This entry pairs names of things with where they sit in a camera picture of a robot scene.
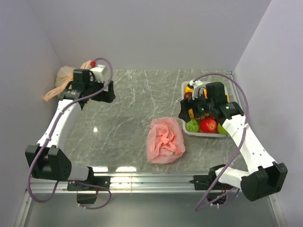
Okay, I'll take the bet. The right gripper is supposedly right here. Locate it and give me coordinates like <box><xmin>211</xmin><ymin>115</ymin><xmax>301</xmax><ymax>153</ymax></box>
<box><xmin>178</xmin><ymin>89</ymin><xmax>214</xmax><ymax>122</ymax></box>

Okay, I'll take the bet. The red fake apple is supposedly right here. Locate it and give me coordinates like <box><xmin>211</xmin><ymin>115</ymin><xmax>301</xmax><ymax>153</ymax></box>
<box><xmin>200</xmin><ymin>117</ymin><xmax>217</xmax><ymax>133</ymax></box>

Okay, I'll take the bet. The pink plastic bag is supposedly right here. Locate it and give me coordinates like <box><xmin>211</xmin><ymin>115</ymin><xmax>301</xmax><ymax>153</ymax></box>
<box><xmin>146</xmin><ymin>117</ymin><xmax>186</xmax><ymax>164</ymax></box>

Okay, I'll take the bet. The light green fake apple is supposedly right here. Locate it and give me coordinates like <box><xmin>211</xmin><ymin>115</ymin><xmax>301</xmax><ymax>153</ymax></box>
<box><xmin>217</xmin><ymin>123</ymin><xmax>229</xmax><ymax>135</ymax></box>

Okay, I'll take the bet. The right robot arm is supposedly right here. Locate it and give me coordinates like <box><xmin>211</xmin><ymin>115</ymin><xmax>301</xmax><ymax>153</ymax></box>
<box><xmin>178</xmin><ymin>80</ymin><xmax>288</xmax><ymax>201</ymax></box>

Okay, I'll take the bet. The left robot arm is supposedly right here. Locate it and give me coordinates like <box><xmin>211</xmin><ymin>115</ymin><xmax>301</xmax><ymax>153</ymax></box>
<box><xmin>25</xmin><ymin>65</ymin><xmax>116</xmax><ymax>190</ymax></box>

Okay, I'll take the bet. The orange tied plastic bag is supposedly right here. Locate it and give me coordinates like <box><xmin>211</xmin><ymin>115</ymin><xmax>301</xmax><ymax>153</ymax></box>
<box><xmin>44</xmin><ymin>60</ymin><xmax>92</xmax><ymax>102</ymax></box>

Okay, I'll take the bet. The yellow bell pepper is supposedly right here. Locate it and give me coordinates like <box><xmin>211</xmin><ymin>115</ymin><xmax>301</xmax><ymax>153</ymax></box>
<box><xmin>185</xmin><ymin>86</ymin><xmax>193</xmax><ymax>93</ymax></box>

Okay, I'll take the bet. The white plastic fruit basket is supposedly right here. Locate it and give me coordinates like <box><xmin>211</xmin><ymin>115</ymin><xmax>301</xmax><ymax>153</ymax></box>
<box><xmin>181</xmin><ymin>81</ymin><xmax>229</xmax><ymax>138</ymax></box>

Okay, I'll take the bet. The green custard apple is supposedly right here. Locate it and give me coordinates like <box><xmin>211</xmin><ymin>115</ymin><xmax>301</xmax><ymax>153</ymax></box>
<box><xmin>186</xmin><ymin>119</ymin><xmax>200</xmax><ymax>132</ymax></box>

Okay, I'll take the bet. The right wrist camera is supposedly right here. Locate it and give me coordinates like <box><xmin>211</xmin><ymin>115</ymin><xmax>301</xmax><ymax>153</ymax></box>
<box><xmin>189</xmin><ymin>80</ymin><xmax>204</xmax><ymax>100</ymax></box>

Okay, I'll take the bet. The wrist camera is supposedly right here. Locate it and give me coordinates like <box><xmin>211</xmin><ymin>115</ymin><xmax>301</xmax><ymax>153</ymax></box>
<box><xmin>189</xmin><ymin>80</ymin><xmax>204</xmax><ymax>100</ymax></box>
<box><xmin>90</xmin><ymin>61</ymin><xmax>107</xmax><ymax>82</ymax></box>

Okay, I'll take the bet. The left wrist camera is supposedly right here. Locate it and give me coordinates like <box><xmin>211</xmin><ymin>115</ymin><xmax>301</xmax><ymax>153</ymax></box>
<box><xmin>90</xmin><ymin>61</ymin><xmax>107</xmax><ymax>82</ymax></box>

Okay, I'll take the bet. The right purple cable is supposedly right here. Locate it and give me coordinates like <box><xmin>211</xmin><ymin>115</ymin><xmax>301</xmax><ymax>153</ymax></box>
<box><xmin>190</xmin><ymin>72</ymin><xmax>249</xmax><ymax>211</ymax></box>

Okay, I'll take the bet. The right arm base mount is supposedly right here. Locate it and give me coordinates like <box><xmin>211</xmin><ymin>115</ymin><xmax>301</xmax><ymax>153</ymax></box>
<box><xmin>193</xmin><ymin>174</ymin><xmax>240</xmax><ymax>206</ymax></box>

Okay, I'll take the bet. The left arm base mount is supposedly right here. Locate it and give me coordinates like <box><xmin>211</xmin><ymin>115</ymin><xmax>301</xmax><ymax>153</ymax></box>
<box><xmin>67</xmin><ymin>176</ymin><xmax>111</xmax><ymax>205</ymax></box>

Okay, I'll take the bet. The aluminium rail frame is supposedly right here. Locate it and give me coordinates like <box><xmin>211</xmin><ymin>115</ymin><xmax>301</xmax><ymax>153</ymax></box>
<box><xmin>15</xmin><ymin>173</ymin><xmax>286</xmax><ymax>227</ymax></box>

